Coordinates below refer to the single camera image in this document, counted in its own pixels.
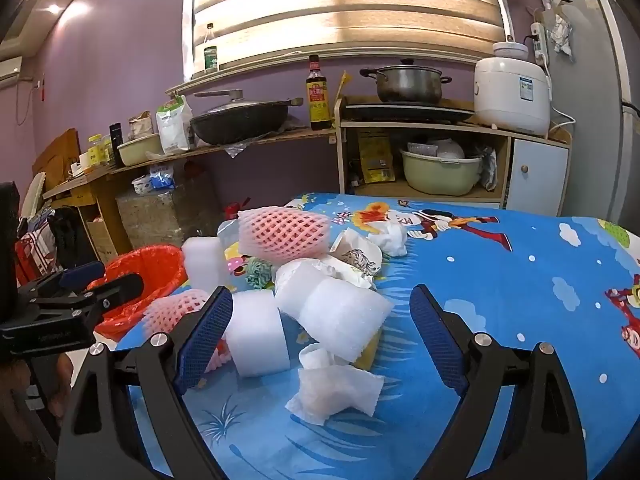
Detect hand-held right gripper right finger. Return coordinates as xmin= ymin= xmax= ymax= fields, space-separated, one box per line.
xmin=409 ymin=284 xmax=587 ymax=480

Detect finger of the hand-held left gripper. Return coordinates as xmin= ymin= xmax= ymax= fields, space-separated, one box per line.
xmin=17 ymin=261 xmax=107 ymax=306
xmin=30 ymin=273 xmax=146 ymax=321

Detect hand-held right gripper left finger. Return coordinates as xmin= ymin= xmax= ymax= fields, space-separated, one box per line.
xmin=55 ymin=285 xmax=236 ymax=480

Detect trash bin with red bag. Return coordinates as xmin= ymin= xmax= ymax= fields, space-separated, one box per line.
xmin=86 ymin=244 xmax=190 ymax=341

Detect curved white foam sheet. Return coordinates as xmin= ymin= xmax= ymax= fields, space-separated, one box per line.
xmin=222 ymin=290 xmax=293 ymax=378

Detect white foam block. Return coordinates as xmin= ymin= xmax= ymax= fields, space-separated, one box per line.
xmin=181 ymin=236 xmax=230 ymax=295

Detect white tissue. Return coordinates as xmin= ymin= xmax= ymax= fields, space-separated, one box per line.
xmin=367 ymin=222 xmax=410 ymax=257
xmin=285 ymin=342 xmax=385 ymax=427

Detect printed paper wrapper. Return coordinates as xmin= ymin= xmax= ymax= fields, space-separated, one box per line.
xmin=330 ymin=228 xmax=385 ymax=291

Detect large pink foam fruit net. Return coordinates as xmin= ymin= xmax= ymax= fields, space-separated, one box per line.
xmin=237 ymin=206 xmax=332 ymax=266

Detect person's left hand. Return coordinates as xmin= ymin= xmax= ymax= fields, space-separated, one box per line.
xmin=0 ymin=357 xmax=73 ymax=426

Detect red printed blanket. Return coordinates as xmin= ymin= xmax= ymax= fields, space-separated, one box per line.
xmin=15 ymin=220 xmax=63 ymax=286

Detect black backpack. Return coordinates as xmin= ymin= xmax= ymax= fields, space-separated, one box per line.
xmin=50 ymin=207 xmax=96 ymax=271

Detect cardboard box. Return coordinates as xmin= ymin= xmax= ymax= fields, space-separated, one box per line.
xmin=80 ymin=215 xmax=118 ymax=263

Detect small pink foam fruit net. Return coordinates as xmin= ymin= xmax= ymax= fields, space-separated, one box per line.
xmin=141 ymin=288 xmax=232 ymax=373

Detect cartoon printed blue bedsheet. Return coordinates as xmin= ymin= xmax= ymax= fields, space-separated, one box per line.
xmin=115 ymin=191 xmax=640 ymax=480

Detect pale cushion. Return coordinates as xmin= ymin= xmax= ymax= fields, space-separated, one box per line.
xmin=20 ymin=172 xmax=47 ymax=218

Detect wooden desk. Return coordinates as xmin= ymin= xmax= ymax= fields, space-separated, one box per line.
xmin=42 ymin=165 xmax=121 ymax=266

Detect green knitted scrunchie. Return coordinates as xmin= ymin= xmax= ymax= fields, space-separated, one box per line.
xmin=243 ymin=256 xmax=277 ymax=290

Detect large white foam sheet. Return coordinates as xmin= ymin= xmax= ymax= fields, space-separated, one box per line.
xmin=274 ymin=258 xmax=393 ymax=365

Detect crumpled white tissue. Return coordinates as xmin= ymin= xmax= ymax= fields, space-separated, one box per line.
xmin=367 ymin=222 xmax=410 ymax=257

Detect wooden board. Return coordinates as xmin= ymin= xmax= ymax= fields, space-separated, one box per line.
xmin=32 ymin=129 xmax=81 ymax=181

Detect blue and white bag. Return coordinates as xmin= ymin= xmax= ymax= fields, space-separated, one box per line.
xmin=150 ymin=165 xmax=176 ymax=191

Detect black thermos bottle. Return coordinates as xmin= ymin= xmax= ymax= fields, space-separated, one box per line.
xmin=109 ymin=123 xmax=126 ymax=167

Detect small pale green basin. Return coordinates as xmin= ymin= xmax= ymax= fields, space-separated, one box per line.
xmin=116 ymin=133 xmax=165 ymax=167

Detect brown paper bag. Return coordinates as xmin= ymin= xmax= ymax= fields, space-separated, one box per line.
xmin=128 ymin=111 xmax=155 ymax=141

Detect large pale green basin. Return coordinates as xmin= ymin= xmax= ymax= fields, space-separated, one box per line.
xmin=399 ymin=147 xmax=485 ymax=197

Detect white flour bag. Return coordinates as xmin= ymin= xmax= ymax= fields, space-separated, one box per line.
xmin=155 ymin=95 xmax=195 ymax=155

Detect plastic bag in cabinet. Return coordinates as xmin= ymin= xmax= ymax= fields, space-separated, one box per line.
xmin=477 ymin=145 xmax=498 ymax=192

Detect white air conditioner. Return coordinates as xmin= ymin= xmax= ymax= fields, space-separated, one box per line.
xmin=0 ymin=55 xmax=25 ymax=86

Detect white plastic containers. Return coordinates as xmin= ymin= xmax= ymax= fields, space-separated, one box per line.
xmin=407 ymin=137 xmax=466 ymax=161

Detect wooden kitchen cabinet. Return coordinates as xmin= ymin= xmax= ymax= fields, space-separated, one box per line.
xmin=334 ymin=95 xmax=573 ymax=218

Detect yellow food package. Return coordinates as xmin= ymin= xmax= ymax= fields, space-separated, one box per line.
xmin=357 ymin=130 xmax=397 ymax=184

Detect black wok with lid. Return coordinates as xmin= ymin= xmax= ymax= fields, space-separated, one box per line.
xmin=189 ymin=89 xmax=305 ymax=147

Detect wooden shelf plank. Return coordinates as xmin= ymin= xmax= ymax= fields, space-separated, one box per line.
xmin=107 ymin=127 xmax=337 ymax=176

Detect black induction cooktop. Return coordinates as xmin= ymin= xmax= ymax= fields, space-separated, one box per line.
xmin=342 ymin=102 xmax=476 ymax=125

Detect green label glass bottle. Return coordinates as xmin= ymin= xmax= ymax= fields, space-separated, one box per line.
xmin=202 ymin=22 xmax=221 ymax=73

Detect white rice cooker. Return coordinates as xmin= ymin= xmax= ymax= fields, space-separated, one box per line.
xmin=472 ymin=40 xmax=553 ymax=137

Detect steel cooking pot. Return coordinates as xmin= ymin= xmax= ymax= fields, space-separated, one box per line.
xmin=359 ymin=58 xmax=453 ymax=105

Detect soy sauce bottle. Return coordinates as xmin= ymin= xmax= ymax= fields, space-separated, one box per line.
xmin=305 ymin=54 xmax=333 ymax=132

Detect grey refrigerator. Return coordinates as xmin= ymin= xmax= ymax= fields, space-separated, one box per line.
xmin=550 ymin=0 xmax=640 ymax=241

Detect crumpled clear plastic bag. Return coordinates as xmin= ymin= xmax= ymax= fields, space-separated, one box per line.
xmin=545 ymin=10 xmax=576 ymax=58

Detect striped window blind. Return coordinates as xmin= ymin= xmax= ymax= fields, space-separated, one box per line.
xmin=182 ymin=0 xmax=508 ymax=81

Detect white wall power strip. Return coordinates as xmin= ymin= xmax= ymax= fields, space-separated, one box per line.
xmin=530 ymin=21 xmax=548 ymax=63

